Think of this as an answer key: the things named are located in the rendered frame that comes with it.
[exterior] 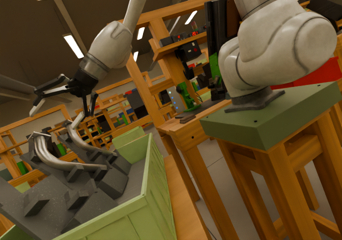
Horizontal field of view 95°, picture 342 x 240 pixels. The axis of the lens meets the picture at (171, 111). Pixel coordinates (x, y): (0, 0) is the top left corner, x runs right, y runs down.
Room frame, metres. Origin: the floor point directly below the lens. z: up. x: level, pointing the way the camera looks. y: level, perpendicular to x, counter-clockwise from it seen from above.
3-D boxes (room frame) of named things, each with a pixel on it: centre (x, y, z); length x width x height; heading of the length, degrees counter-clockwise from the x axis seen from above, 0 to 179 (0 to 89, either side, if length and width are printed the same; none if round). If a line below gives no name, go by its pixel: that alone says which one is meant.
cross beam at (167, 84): (1.82, -0.50, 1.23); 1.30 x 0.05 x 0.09; 106
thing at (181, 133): (1.20, -0.67, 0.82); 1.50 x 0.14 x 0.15; 106
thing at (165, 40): (1.60, -0.26, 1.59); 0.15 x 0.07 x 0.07; 106
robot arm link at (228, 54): (0.64, -0.34, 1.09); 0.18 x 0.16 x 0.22; 3
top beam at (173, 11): (1.76, -0.52, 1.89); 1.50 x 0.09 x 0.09; 106
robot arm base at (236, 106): (0.67, -0.35, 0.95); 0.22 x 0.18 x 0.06; 115
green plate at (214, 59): (1.39, -0.54, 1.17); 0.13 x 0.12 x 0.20; 106
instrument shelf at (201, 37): (1.72, -0.53, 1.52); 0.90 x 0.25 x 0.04; 106
